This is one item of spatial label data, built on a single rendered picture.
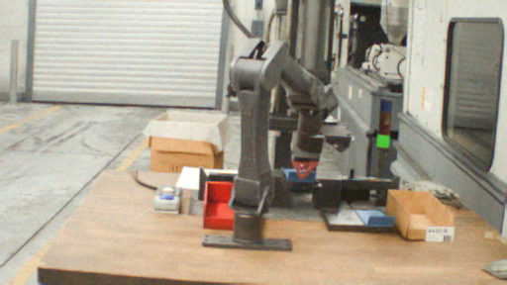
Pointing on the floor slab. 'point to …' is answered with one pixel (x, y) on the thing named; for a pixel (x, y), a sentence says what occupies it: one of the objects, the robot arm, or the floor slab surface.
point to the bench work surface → (85, 229)
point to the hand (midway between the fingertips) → (301, 171)
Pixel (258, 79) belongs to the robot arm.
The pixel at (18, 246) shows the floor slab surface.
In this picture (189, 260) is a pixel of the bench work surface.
